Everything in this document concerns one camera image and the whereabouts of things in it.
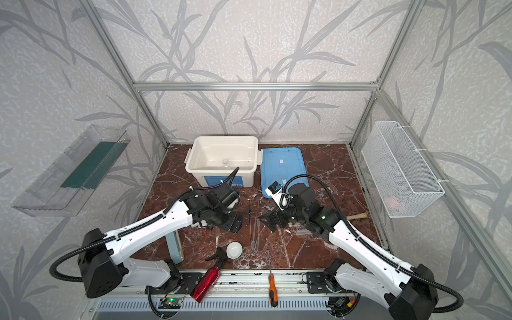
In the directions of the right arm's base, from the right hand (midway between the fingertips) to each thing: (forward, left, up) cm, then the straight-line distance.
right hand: (268, 204), depth 74 cm
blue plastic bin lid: (+34, -9, -20) cm, 40 cm away
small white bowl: (-12, +14, -18) cm, 25 cm away
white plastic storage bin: (+36, +33, -18) cm, 52 cm away
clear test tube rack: (-4, -14, -17) cm, 23 cm away
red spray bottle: (-22, +21, -15) cm, 34 cm away
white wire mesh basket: (-1, -43, +16) cm, 45 cm away
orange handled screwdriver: (-27, -2, -16) cm, 32 cm away
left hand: (-3, +12, -6) cm, 14 cm away
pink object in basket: (0, -46, +1) cm, 46 cm away
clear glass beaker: (+30, +22, -12) cm, 39 cm away
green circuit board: (-29, +36, -20) cm, 50 cm away
